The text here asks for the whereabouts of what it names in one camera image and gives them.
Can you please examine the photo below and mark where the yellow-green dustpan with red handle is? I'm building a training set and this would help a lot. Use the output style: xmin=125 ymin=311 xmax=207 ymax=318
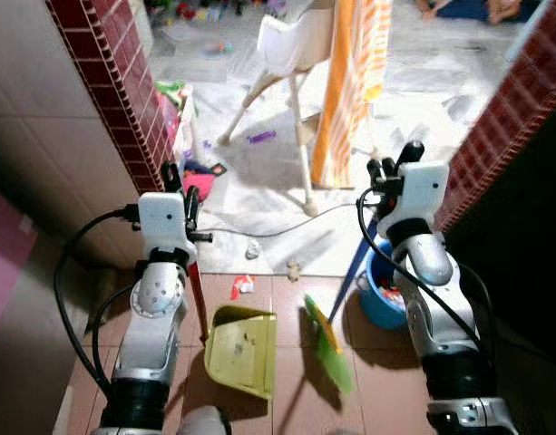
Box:
xmin=187 ymin=258 xmax=279 ymax=401

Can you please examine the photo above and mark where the green broom with blue handle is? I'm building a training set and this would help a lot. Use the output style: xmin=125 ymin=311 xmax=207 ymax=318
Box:
xmin=302 ymin=213 xmax=380 ymax=396

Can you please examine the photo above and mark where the person sitting on floor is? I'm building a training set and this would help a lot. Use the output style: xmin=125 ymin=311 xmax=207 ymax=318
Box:
xmin=417 ymin=0 xmax=542 ymax=26

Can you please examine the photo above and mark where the pink and red toy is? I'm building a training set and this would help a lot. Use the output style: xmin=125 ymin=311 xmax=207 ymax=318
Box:
xmin=180 ymin=160 xmax=227 ymax=203

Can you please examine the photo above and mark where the white rack with toys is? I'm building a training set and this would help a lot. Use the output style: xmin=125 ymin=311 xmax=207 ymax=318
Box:
xmin=155 ymin=79 xmax=202 ymax=169

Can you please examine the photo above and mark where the orange striped towel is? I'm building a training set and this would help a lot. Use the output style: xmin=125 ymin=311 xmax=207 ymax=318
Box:
xmin=310 ymin=0 xmax=395 ymax=190

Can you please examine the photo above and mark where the blue plastic bucket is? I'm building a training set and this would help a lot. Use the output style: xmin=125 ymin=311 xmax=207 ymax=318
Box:
xmin=356 ymin=240 xmax=411 ymax=331

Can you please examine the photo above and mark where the white high chair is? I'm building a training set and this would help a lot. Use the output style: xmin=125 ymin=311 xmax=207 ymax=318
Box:
xmin=216 ymin=9 xmax=338 ymax=217

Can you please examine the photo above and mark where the pink panel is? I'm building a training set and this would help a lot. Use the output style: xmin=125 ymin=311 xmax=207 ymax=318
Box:
xmin=0 ymin=185 xmax=39 ymax=337

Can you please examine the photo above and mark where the grey left robot leg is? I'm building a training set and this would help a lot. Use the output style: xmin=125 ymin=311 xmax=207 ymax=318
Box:
xmin=172 ymin=405 xmax=232 ymax=435

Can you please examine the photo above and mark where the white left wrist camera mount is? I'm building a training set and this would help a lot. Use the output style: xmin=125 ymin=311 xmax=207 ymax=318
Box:
xmin=137 ymin=192 xmax=199 ymax=264

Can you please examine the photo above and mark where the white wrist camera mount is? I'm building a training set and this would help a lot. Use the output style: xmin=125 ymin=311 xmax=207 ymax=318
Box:
xmin=137 ymin=192 xmax=199 ymax=264
xmin=395 ymin=163 xmax=451 ymax=238

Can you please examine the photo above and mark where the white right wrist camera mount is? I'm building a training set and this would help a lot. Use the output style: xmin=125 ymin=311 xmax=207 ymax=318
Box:
xmin=395 ymin=163 xmax=451 ymax=238

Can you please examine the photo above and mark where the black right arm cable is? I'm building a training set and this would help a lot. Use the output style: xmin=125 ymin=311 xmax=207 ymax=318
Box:
xmin=356 ymin=188 xmax=497 ymax=365

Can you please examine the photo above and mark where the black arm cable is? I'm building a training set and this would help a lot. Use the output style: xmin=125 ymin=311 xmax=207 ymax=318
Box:
xmin=53 ymin=206 xmax=139 ymax=401
xmin=356 ymin=188 xmax=497 ymax=365

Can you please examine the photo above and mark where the thin cable on floor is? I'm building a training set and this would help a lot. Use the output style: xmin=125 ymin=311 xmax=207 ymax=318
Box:
xmin=200 ymin=203 xmax=370 ymax=239

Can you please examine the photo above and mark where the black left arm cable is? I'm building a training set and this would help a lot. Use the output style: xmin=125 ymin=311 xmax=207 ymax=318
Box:
xmin=53 ymin=206 xmax=139 ymax=401

